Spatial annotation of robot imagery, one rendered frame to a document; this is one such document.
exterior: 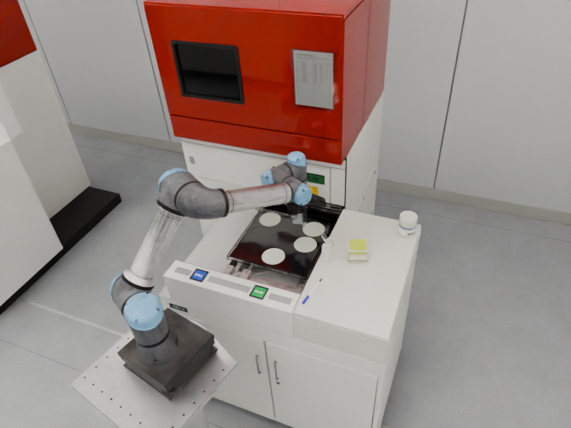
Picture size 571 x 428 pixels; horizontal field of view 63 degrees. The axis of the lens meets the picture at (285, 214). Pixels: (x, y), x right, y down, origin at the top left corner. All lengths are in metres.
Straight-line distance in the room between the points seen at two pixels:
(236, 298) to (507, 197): 2.49
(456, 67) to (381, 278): 1.85
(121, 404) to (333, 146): 1.21
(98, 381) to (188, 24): 1.36
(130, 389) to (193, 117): 1.13
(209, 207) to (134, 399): 0.73
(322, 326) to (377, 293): 0.24
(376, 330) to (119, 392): 0.92
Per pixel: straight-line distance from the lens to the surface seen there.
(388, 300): 1.76
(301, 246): 2.03
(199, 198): 1.48
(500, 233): 3.66
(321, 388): 2.05
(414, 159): 3.67
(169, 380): 1.69
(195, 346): 1.74
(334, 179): 2.05
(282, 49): 1.80
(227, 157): 2.23
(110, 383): 1.87
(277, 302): 1.75
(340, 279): 1.81
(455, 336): 2.94
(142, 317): 1.59
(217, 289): 1.83
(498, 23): 3.22
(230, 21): 1.86
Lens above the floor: 2.30
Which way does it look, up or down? 39 degrees down
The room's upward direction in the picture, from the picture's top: 4 degrees counter-clockwise
